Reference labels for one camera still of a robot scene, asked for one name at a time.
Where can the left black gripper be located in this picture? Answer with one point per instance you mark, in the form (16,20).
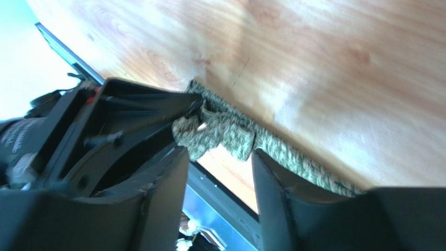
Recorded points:
(89,138)

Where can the green floral patterned tie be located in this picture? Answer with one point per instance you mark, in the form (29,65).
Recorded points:
(218,123)

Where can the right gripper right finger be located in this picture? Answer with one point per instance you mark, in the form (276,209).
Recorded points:
(295,214)

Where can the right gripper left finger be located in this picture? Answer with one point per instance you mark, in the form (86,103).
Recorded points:
(141,213)

